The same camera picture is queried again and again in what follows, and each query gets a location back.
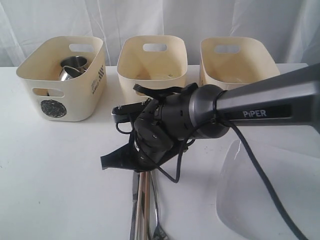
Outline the white curtain backdrop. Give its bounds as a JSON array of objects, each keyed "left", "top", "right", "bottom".
[{"left": 0, "top": 0, "right": 320, "bottom": 67}]

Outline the stainless steel mug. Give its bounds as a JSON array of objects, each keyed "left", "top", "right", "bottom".
[{"left": 58, "top": 65, "right": 87, "bottom": 82}]

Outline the cream bin with circle mark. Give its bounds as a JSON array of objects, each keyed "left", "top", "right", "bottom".
[{"left": 16, "top": 36, "right": 107, "bottom": 122}]

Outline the cream bin with square mark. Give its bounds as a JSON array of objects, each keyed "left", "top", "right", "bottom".
[{"left": 199, "top": 36, "right": 280, "bottom": 90}]

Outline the wooden chopstick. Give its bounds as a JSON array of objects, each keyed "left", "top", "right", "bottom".
[
  {"left": 138, "top": 171, "right": 151, "bottom": 240},
  {"left": 131, "top": 171, "right": 147, "bottom": 240}
]

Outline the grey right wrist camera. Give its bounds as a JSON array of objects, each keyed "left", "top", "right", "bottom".
[{"left": 111, "top": 98, "right": 152, "bottom": 124}]

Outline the white ceramic bowl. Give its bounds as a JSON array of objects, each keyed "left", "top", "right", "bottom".
[{"left": 47, "top": 88, "right": 64, "bottom": 97}]

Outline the white square plate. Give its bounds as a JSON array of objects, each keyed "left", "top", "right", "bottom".
[{"left": 216, "top": 140, "right": 320, "bottom": 240}]

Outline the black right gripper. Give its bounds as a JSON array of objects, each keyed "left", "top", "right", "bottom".
[{"left": 100, "top": 99, "right": 193, "bottom": 172}]

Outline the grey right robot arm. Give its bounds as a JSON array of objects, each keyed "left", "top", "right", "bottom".
[{"left": 100, "top": 64, "right": 320, "bottom": 172}]

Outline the cream bin with triangle mark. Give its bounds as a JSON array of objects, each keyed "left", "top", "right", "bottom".
[{"left": 117, "top": 35, "right": 188, "bottom": 104}]

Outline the stainless steel knife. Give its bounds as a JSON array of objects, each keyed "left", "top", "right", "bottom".
[{"left": 129, "top": 171, "right": 140, "bottom": 240}]

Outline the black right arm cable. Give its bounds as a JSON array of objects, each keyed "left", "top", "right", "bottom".
[{"left": 116, "top": 83, "right": 308, "bottom": 240}]

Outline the small steel cup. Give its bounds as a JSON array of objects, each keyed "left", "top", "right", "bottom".
[{"left": 60, "top": 55, "right": 88, "bottom": 73}]

